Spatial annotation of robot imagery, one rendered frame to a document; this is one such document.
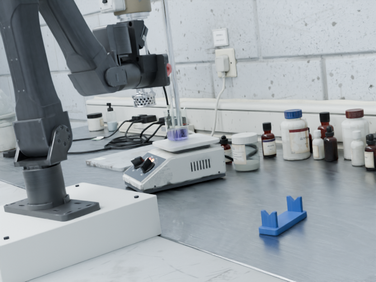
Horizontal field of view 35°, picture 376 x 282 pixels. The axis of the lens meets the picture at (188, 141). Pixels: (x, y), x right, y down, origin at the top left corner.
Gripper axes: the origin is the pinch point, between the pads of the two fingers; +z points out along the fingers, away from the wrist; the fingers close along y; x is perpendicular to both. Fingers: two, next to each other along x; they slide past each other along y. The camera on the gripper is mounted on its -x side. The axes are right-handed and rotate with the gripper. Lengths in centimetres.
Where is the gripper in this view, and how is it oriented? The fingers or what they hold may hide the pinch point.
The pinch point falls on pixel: (167, 68)
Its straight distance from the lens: 131.7
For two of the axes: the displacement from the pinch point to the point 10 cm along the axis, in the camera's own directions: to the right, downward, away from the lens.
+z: 4.9, -1.8, 8.5
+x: 1.0, 9.8, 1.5
